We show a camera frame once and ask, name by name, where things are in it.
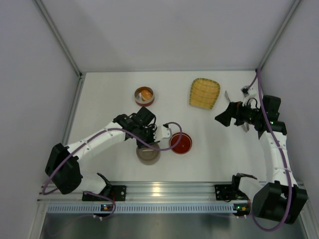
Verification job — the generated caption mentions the metal tongs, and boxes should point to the metal tongs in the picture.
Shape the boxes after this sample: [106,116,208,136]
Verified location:
[224,91,249,133]

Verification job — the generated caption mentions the beige lid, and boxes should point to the beige lid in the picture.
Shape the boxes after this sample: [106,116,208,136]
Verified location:
[136,147,160,159]

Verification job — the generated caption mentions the beige steel container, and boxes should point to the beige steel container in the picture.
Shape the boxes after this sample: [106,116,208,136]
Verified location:
[139,158,159,165]

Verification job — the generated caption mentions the orange food piece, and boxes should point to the orange food piece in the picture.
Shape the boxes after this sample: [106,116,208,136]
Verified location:
[141,89,153,101]

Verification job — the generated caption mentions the red lid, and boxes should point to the red lid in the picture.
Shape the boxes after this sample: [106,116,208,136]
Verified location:
[169,132,192,154]

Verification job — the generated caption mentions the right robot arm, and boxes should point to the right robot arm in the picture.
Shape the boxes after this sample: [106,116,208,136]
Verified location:
[215,95,308,224]

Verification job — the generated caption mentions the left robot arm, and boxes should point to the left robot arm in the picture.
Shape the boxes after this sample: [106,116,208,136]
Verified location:
[45,107,157,195]

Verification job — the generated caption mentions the yellow bamboo tray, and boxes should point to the yellow bamboo tray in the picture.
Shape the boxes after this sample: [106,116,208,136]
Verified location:
[189,78,221,110]

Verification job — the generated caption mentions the red steel container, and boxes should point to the red steel container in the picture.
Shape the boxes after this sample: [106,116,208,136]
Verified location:
[134,86,155,107]

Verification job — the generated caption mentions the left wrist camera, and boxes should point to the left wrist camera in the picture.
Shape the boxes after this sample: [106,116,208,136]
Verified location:
[154,125,172,141]

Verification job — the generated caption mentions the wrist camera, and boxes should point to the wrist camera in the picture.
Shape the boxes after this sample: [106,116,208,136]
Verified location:
[154,125,172,141]
[241,86,258,105]

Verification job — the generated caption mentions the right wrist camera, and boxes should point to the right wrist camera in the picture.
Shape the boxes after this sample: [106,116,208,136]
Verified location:
[241,86,258,105]

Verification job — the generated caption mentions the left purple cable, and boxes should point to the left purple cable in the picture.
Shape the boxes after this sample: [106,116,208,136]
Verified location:
[41,121,182,220]

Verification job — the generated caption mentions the purple cable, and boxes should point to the purple cable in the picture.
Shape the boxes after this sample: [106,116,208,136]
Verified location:
[249,67,293,232]
[41,121,182,220]

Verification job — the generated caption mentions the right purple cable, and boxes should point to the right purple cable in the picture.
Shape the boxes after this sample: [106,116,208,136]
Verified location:
[249,67,293,232]

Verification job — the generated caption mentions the aluminium front rail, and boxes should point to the aluminium front rail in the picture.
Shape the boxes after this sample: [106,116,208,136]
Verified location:
[37,181,230,203]

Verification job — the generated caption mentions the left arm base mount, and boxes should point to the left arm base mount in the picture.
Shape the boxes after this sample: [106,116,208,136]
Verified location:
[82,185,127,202]

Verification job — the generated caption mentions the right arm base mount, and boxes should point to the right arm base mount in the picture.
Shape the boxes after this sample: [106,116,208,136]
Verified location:
[214,184,248,202]

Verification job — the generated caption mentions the slotted cable duct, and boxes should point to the slotted cable duct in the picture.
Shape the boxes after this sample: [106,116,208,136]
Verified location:
[47,203,240,214]

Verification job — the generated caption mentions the left frame post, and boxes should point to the left frame post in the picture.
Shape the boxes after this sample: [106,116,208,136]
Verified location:
[32,0,83,78]

